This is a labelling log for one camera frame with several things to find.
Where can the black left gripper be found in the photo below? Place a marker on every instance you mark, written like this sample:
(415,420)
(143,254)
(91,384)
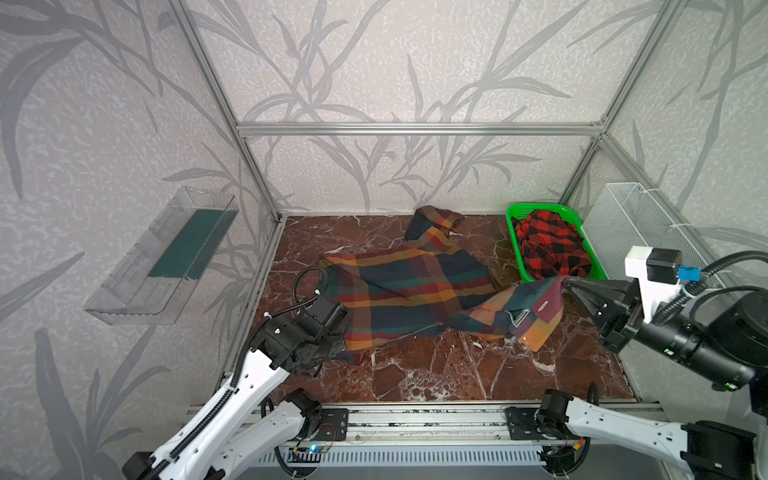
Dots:
(327,335)

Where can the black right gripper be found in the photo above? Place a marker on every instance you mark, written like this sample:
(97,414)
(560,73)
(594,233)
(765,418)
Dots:
(620,317)

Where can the green plastic basket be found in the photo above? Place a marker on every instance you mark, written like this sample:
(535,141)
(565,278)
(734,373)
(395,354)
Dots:
(520,210)

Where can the multicolour plaid shirt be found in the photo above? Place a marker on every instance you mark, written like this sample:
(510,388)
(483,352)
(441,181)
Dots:
(427,285)

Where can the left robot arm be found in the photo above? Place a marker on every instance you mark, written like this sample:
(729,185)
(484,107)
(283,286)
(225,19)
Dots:
(215,443)

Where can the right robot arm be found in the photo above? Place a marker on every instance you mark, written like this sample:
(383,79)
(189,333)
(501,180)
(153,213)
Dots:
(730,352)

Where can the red black plaid shirt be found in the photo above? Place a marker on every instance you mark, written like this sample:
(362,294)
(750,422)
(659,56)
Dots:
(550,246)

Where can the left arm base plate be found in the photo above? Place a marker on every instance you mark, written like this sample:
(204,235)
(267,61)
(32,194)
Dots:
(331,424)

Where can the white wire mesh basket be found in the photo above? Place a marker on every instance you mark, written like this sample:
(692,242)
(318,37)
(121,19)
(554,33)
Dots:
(626,214)

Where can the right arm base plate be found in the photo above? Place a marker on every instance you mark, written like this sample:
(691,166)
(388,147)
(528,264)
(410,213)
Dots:
(528,423)

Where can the aluminium front rail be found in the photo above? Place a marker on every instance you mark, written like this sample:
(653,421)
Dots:
(453,424)

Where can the clear plastic wall bin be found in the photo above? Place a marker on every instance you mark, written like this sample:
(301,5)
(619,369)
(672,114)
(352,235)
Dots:
(153,283)

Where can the aluminium frame bars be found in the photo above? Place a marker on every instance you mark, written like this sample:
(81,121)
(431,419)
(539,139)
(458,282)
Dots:
(381,107)

